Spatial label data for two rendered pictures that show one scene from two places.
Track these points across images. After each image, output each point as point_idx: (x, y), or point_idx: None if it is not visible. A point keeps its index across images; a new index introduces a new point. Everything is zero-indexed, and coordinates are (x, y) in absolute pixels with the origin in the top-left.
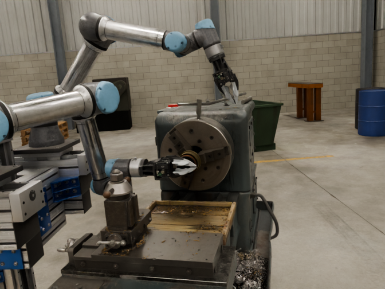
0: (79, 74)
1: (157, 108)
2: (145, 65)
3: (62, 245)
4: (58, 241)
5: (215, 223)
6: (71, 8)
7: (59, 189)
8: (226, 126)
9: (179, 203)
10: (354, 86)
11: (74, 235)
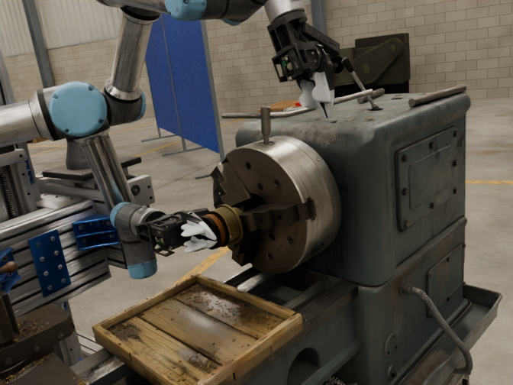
0: (124, 61)
1: (453, 78)
2: (439, 11)
3: (228, 275)
4: (227, 267)
5: (222, 355)
6: None
7: (88, 232)
8: (332, 157)
9: (224, 290)
10: None
11: (248, 264)
